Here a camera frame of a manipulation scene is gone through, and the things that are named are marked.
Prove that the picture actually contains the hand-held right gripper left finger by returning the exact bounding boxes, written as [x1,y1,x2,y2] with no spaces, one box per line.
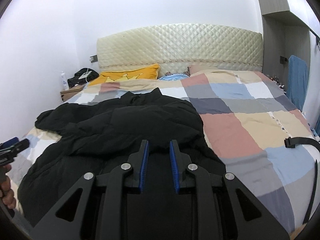
[31,140,150,240]

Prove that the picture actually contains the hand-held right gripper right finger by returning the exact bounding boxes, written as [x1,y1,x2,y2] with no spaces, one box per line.
[170,140,290,240]

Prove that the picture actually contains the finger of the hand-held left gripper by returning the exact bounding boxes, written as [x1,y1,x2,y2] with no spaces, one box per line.
[0,137,20,150]
[10,139,30,157]

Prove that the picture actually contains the black puffer jacket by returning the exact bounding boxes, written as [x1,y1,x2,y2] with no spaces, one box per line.
[17,87,227,213]

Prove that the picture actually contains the person's left hand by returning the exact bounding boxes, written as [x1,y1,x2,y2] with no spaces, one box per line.
[0,177,16,209]

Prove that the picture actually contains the wooden nightstand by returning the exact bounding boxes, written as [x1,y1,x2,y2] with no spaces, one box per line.
[60,84,87,103]

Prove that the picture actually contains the black bag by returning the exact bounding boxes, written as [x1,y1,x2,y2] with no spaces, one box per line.
[67,67,100,87]

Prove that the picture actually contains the light blue cloth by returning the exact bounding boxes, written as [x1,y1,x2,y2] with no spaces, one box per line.
[157,72,190,81]

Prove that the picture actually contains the checkered bed blanket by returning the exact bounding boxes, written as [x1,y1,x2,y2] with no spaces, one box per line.
[10,69,320,235]

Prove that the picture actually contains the yellow pillow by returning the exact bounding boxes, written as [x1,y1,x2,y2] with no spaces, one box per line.
[87,64,160,85]

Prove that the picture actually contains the beige pink pillow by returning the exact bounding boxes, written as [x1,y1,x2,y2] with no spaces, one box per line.
[187,64,220,77]

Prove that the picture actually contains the cream quilted headboard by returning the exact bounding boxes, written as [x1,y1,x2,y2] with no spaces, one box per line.
[96,24,263,80]

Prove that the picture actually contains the small cosmetic bottles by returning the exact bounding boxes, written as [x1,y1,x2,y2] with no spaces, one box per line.
[267,74,286,90]

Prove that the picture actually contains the blue hanging towel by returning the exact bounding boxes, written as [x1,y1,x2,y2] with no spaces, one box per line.
[286,55,309,112]

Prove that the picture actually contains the grey wardrobe cabinet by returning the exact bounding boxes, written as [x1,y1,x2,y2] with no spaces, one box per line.
[255,0,320,110]

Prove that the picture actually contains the dark hanging item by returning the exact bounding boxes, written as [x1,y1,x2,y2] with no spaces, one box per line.
[309,27,320,51]

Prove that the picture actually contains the black strap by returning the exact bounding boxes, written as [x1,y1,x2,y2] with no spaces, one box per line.
[284,137,320,227]

